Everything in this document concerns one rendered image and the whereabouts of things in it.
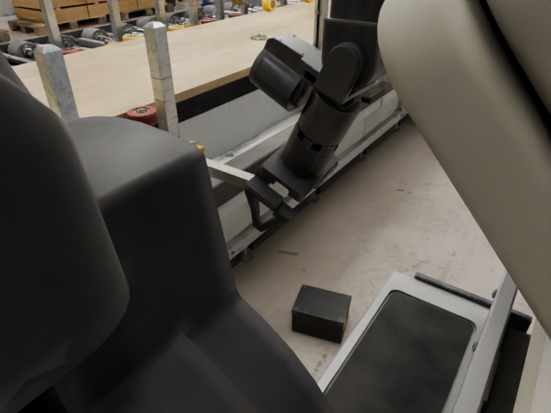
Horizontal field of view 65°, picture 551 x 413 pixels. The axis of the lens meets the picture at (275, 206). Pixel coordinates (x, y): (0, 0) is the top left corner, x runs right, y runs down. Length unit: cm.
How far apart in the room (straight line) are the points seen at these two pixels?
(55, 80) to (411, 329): 74
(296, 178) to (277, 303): 136
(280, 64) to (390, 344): 31
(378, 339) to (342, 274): 163
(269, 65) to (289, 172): 12
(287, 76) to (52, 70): 52
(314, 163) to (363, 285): 148
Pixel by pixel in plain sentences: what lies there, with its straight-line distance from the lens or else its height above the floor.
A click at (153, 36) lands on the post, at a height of 113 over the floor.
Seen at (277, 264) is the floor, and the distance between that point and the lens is 203.
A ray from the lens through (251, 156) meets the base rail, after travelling 140.
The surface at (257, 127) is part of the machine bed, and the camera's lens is 176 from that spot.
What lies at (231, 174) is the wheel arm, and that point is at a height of 82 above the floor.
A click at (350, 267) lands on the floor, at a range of 204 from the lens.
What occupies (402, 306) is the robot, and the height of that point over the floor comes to 104.
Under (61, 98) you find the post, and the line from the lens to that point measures 91.
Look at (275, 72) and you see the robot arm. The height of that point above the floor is 119.
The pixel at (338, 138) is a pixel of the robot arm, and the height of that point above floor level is 112.
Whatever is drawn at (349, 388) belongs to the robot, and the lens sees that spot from 34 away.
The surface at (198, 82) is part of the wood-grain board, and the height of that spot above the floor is 90.
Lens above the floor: 132
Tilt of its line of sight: 33 degrees down
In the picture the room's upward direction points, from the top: straight up
